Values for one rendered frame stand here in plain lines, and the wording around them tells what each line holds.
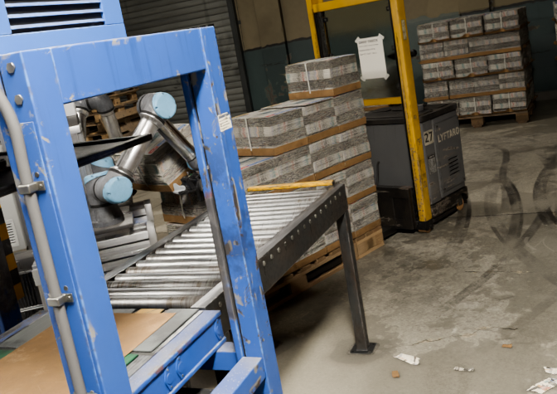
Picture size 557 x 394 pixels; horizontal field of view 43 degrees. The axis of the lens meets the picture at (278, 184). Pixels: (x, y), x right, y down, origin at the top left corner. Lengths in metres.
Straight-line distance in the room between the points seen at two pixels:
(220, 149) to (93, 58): 0.49
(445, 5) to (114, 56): 9.01
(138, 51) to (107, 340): 0.57
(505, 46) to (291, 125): 4.82
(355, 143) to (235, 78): 6.86
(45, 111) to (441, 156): 4.09
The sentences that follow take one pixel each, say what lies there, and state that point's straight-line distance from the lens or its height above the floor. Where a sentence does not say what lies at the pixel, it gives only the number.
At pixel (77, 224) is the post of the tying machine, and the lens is 1.25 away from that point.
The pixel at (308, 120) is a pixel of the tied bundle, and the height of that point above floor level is 0.97.
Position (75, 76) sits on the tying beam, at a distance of 1.30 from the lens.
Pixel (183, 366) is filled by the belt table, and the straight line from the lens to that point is 1.82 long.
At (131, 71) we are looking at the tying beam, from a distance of 1.43.
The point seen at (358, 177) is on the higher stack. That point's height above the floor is 0.51.
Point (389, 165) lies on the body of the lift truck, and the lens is 5.08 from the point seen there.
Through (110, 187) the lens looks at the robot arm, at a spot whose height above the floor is 1.00.
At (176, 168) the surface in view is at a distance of 3.54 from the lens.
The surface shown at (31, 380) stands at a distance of 1.85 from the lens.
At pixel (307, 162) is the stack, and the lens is 4.16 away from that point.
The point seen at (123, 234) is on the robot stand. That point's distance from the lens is 3.16.
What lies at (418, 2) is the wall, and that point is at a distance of 10.30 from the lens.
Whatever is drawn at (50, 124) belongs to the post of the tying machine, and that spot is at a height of 1.42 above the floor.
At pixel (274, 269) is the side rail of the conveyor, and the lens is 2.42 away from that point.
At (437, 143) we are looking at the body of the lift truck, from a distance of 5.04.
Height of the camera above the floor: 1.51
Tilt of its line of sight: 12 degrees down
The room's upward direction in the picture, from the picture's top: 10 degrees counter-clockwise
